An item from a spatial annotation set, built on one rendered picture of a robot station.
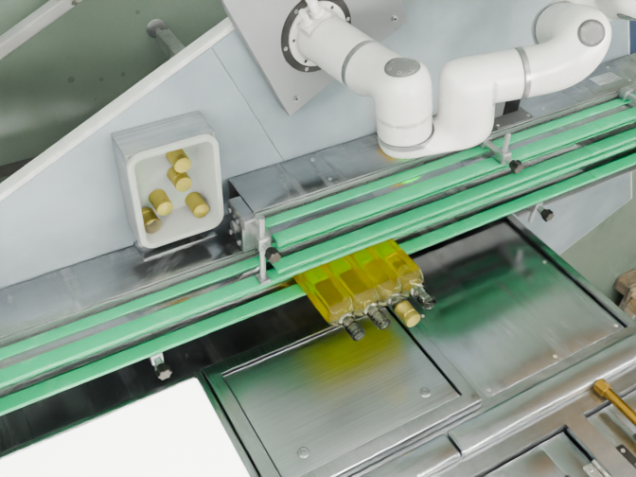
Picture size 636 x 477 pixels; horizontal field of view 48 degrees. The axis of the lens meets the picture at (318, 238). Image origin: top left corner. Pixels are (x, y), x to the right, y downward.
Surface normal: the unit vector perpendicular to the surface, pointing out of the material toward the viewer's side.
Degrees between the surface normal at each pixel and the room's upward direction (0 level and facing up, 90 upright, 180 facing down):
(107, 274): 90
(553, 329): 90
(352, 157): 90
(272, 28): 4
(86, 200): 0
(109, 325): 90
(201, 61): 0
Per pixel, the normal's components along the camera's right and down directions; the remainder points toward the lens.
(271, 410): 0.04, -0.73
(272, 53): 0.54, 0.56
